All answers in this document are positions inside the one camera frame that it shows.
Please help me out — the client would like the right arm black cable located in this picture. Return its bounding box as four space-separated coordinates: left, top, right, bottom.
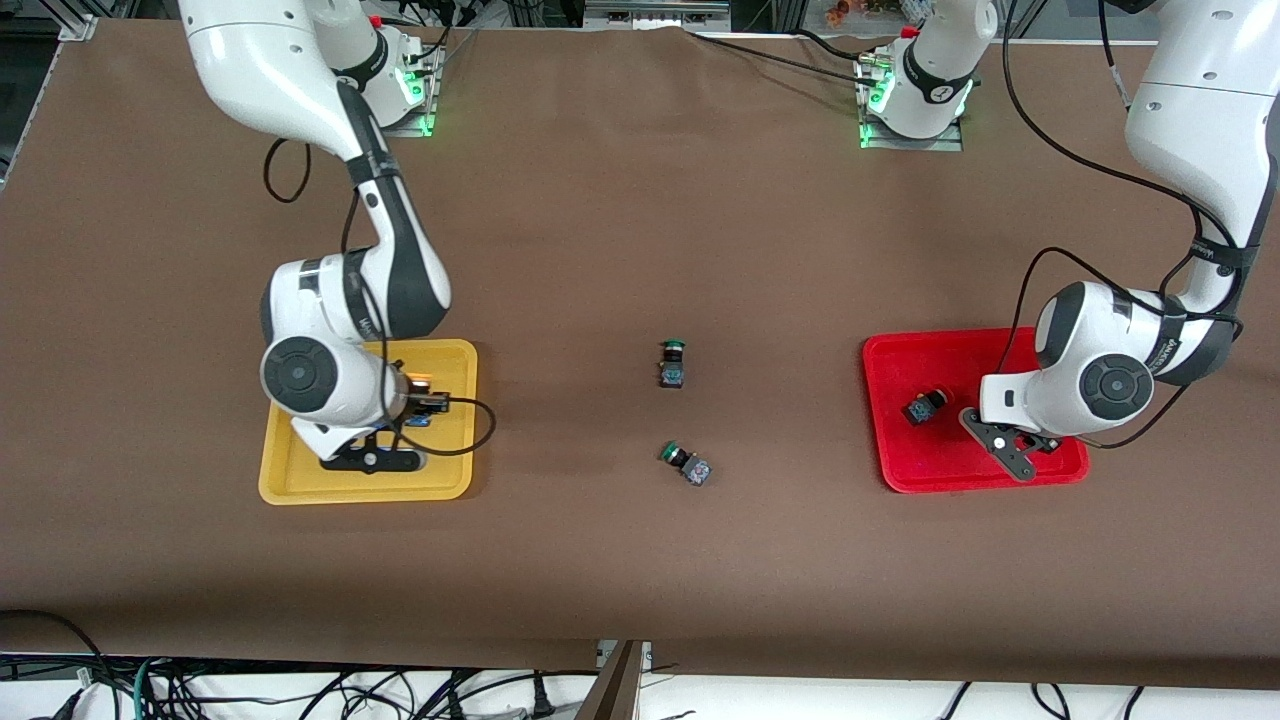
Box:
263 140 498 457

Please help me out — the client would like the grey device box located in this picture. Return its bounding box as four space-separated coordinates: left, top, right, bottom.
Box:
585 0 731 31

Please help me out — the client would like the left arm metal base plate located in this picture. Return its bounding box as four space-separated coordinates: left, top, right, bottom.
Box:
858 50 966 153

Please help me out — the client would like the long black base cable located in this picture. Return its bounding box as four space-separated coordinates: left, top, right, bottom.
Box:
685 30 881 81

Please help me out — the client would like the teal floor cable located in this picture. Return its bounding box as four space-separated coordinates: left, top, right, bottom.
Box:
133 655 166 720

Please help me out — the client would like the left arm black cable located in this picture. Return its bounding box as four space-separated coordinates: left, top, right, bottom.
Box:
1000 0 1246 451

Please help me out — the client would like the black floor cable loop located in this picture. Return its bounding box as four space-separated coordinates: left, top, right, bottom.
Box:
0 608 111 701

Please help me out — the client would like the short black base cable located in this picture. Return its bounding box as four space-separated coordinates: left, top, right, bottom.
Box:
795 28 891 59

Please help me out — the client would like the yellow plastic tray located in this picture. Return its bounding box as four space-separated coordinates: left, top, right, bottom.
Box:
258 339 479 506

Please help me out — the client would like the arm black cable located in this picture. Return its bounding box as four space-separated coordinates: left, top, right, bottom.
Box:
263 140 498 457
1000 0 1246 451

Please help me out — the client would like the brown table cover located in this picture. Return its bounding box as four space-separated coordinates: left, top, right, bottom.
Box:
0 20 1280 691

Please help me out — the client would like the yellow push button switch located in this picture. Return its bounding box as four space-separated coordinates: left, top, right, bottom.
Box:
400 371 441 430

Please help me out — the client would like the red push button switch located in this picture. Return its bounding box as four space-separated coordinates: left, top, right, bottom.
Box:
904 386 953 427

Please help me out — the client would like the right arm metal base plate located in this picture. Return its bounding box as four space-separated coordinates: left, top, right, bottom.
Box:
375 50 441 138

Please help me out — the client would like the red plastic tray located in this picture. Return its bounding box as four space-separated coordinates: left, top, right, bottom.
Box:
862 326 1091 495

